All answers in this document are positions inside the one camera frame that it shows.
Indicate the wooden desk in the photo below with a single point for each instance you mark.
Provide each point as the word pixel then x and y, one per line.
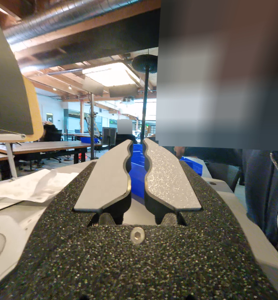
pixel 47 146

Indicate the black floor lamp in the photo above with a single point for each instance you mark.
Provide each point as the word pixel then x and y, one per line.
pixel 144 63

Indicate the black desk divider panel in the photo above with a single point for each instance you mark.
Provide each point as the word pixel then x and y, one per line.
pixel 5 93

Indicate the white divider base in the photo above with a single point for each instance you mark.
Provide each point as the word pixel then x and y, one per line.
pixel 5 138

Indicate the silver ventilation duct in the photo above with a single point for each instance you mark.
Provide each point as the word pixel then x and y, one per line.
pixel 59 16

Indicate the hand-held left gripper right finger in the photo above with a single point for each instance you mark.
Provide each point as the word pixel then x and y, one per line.
pixel 171 185

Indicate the blue plastic bin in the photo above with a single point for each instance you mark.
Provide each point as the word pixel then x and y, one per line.
pixel 136 178

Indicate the lego instruction booklet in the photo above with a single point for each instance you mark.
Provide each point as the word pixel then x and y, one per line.
pixel 12 222

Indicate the large white paper bag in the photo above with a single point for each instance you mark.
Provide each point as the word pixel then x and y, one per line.
pixel 35 185

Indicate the small blue storage bin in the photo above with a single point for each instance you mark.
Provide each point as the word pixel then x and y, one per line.
pixel 88 140

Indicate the person's right forearm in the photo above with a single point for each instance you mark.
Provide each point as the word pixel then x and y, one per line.
pixel 211 154

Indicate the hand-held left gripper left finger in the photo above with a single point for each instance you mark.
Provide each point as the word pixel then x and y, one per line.
pixel 106 182

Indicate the black monitor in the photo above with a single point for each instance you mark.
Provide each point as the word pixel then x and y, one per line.
pixel 109 136

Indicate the dark grey metal pole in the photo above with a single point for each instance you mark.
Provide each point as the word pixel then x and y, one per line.
pixel 92 129

